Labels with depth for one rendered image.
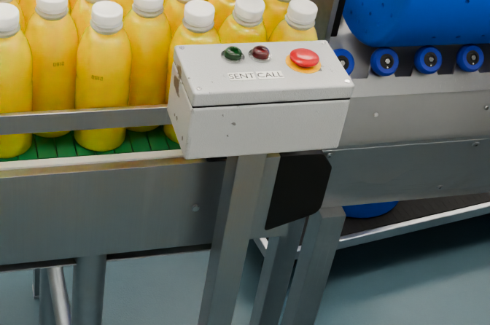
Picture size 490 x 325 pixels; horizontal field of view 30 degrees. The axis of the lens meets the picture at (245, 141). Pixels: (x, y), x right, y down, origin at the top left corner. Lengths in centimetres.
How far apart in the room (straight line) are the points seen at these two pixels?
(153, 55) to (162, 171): 16
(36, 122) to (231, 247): 32
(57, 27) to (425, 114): 62
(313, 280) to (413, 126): 41
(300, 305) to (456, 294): 78
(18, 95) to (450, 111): 70
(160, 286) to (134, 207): 102
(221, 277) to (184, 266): 104
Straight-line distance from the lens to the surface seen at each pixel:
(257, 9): 120
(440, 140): 153
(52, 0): 117
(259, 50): 110
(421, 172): 162
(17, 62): 115
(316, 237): 165
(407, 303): 241
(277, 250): 186
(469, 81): 151
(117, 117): 120
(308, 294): 176
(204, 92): 104
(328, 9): 141
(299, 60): 110
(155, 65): 122
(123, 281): 230
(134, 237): 133
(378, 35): 140
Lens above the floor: 170
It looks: 38 degrees down
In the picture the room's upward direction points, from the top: 11 degrees clockwise
